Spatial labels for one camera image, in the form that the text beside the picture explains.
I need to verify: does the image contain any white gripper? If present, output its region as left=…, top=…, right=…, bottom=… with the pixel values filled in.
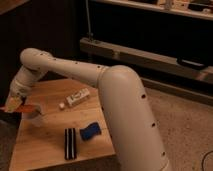
left=5, top=85, right=28, bottom=113

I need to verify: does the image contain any black handle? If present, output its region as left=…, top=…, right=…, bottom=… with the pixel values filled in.
left=176, top=58, right=208, bottom=70

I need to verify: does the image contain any blue sponge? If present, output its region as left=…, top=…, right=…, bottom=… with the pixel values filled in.
left=80, top=122, right=101, bottom=141

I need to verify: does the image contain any wooden shelf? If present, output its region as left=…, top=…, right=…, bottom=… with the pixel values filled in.
left=93, top=0, right=213, bottom=21

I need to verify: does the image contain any long grey bench beam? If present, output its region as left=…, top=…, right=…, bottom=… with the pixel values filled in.
left=80, top=37, right=213, bottom=84

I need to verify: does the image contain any white plastic bottle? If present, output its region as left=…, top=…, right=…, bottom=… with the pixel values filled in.
left=59, top=88, right=90, bottom=110

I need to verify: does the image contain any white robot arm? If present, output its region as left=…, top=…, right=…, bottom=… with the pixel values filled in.
left=5, top=48, right=172, bottom=171

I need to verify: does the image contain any black white striped cloth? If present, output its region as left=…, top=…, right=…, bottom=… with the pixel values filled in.
left=64, top=128, right=77, bottom=160

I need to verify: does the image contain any orange pepper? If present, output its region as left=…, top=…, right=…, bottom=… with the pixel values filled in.
left=0, top=103, right=40, bottom=114

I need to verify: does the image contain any metal pole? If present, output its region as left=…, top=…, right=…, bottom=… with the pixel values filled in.
left=85, top=0, right=93, bottom=41

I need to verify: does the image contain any wooden table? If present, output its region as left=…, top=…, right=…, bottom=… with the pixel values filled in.
left=9, top=79, right=117, bottom=171

